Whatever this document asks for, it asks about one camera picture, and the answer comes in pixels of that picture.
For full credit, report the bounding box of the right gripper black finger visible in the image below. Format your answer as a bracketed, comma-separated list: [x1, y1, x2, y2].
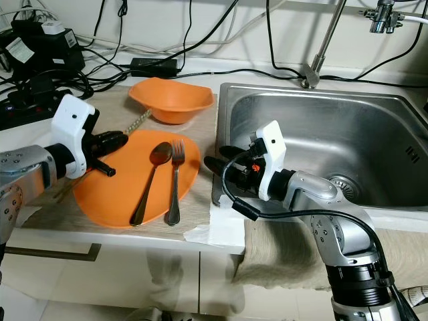
[204, 155, 242, 192]
[218, 144, 255, 167]

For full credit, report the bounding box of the patterned chopstick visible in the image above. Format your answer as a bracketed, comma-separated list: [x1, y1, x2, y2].
[123, 110, 154, 136]

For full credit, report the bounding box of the orange plastic plate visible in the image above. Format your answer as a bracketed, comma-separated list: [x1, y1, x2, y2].
[72, 128, 202, 229]

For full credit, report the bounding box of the metal spoon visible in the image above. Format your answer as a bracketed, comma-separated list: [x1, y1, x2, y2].
[130, 141, 174, 227]

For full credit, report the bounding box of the metal fork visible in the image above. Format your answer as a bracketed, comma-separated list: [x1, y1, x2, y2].
[165, 138, 187, 227]

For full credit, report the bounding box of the orange plastic bowl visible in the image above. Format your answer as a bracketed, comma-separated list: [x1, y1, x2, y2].
[128, 76, 214, 126]

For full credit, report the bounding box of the white paper sheet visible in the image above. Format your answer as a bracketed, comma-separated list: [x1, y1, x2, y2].
[183, 193, 249, 253]

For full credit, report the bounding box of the beige woven placemat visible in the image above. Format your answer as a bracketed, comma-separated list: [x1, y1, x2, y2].
[25, 84, 223, 236]

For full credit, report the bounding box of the black power strip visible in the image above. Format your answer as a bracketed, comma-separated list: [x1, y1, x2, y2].
[0, 92, 72, 132]

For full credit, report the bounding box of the black power adapter brick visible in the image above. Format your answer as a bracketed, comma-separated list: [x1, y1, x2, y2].
[130, 58, 179, 78]

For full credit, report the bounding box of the beige hanging towel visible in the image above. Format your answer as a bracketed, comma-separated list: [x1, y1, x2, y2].
[229, 219, 428, 293]

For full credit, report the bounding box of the stainless steel sink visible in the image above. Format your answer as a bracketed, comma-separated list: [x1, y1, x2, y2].
[211, 82, 428, 216]

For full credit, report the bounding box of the black labelled device box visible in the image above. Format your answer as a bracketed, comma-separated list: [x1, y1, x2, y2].
[2, 17, 89, 80]

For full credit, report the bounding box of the steel sink faucet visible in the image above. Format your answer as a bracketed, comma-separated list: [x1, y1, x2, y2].
[300, 0, 349, 90]

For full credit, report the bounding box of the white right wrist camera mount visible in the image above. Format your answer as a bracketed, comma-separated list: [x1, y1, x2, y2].
[248, 120, 286, 203]

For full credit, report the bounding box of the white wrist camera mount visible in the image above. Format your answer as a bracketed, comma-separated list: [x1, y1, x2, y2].
[248, 120, 286, 203]
[51, 93, 96, 179]

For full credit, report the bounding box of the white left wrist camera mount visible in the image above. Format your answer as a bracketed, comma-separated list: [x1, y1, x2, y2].
[51, 93, 96, 179]

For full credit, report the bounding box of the metal cabinet handle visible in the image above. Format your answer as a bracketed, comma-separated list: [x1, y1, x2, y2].
[32, 243, 102, 262]

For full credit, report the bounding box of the cream cabinet door with handle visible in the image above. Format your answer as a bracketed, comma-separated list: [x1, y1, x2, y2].
[13, 235, 205, 321]

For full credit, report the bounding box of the thin black power cable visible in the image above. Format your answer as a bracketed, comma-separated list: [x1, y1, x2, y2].
[265, 0, 307, 76]

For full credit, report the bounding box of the metal wall tap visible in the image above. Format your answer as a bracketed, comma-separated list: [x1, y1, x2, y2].
[360, 0, 407, 35]

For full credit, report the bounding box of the white corrugated hose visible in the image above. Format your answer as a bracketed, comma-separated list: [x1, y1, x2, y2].
[400, 283, 428, 313]

